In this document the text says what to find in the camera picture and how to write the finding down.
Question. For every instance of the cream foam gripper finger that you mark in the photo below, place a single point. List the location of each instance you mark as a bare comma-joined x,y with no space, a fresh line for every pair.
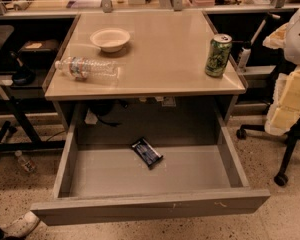
284,111

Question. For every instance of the dark blue snack bar wrapper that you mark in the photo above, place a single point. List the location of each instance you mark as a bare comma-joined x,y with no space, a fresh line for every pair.
146,152

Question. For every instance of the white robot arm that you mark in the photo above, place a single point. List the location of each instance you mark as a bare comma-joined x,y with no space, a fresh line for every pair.
287,37

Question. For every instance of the beige counter cabinet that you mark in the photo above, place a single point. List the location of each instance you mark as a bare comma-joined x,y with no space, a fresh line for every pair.
165,57

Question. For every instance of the open grey drawer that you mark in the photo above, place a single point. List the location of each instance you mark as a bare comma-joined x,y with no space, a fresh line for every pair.
101,179

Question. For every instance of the green drink can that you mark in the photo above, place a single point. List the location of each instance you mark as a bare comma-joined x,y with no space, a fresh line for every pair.
219,52

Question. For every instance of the white paper bowl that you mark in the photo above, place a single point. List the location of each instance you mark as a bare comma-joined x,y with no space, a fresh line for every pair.
110,40

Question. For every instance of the clear plastic water bottle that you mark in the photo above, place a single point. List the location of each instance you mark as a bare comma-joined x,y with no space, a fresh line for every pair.
81,68

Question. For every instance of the black box under bench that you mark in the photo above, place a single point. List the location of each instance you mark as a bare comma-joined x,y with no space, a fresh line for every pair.
38,55

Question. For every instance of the black round floor device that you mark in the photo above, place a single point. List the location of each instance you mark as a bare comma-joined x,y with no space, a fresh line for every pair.
23,75

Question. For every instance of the small bottle on floor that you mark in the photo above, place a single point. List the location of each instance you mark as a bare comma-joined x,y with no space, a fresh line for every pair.
25,162

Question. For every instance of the white sneaker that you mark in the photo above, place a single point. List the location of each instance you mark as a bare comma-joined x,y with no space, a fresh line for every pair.
22,226

